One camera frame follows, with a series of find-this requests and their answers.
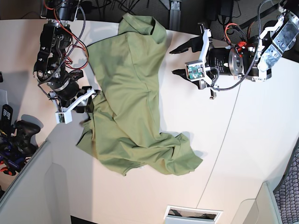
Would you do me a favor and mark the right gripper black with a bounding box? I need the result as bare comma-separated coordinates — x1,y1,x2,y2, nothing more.
50,70,94,113

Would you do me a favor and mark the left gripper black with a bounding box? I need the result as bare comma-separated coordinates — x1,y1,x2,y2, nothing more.
170,37,249,90

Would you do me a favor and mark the green t-shirt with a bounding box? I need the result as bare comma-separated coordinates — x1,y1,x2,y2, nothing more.
77,14,202,175

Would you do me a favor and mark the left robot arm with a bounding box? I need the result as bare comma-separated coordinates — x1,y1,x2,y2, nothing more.
170,0,299,93

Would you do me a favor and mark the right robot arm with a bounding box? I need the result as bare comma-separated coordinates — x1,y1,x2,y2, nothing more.
33,0,91,112

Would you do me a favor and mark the black power adapter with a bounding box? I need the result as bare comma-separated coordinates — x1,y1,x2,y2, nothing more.
217,0,234,17

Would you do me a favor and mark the black game controller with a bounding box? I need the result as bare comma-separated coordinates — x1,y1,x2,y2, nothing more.
13,120,41,156

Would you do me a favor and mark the black remote control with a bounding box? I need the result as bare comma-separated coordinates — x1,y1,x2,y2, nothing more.
0,104,13,130

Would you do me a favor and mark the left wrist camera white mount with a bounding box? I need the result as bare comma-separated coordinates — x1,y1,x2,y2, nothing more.
185,23,217,100

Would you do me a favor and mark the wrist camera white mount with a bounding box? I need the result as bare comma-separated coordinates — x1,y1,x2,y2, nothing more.
48,86,100,124
185,23,217,100

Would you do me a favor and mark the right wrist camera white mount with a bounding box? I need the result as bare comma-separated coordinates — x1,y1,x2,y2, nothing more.
48,86,100,124

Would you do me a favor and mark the aluminium extrusion post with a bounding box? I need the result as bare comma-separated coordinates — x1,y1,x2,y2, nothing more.
169,0,182,31

